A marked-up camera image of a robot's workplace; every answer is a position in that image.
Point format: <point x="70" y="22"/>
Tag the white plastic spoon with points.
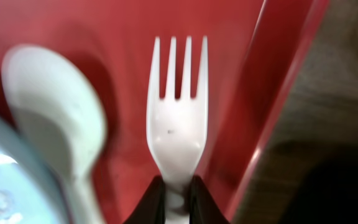
<point x="58" y="111"/>

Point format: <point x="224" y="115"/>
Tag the black plastic tray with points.
<point x="328" y="194"/>

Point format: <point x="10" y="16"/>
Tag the light blue plate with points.
<point x="29" y="193"/>

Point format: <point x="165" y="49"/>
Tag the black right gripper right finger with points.
<point x="203" y="208"/>

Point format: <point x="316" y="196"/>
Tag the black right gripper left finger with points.
<point x="151" y="207"/>

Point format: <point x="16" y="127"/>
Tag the red plastic tray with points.
<point x="255" y="50"/>

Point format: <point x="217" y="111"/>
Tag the white plastic fork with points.
<point x="177" y="129"/>

